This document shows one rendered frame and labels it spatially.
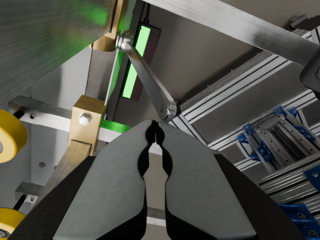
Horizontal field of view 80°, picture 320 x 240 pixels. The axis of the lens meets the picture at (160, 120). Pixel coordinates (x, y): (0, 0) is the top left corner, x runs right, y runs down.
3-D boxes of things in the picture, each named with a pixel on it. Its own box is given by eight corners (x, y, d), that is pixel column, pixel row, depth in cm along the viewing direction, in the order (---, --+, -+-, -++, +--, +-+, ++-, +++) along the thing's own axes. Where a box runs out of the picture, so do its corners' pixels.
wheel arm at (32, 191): (182, 210, 57) (184, 224, 53) (177, 216, 59) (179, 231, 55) (24, 178, 49) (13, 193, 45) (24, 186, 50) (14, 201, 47)
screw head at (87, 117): (93, 114, 33) (91, 118, 32) (91, 124, 34) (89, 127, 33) (80, 111, 33) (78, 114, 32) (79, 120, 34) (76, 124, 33)
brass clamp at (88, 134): (111, 102, 38) (105, 115, 33) (98, 152, 44) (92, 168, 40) (78, 93, 36) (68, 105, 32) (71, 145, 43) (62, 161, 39)
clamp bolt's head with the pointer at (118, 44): (139, 28, 37) (133, 36, 24) (136, 41, 38) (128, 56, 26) (130, 25, 37) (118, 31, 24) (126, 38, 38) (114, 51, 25)
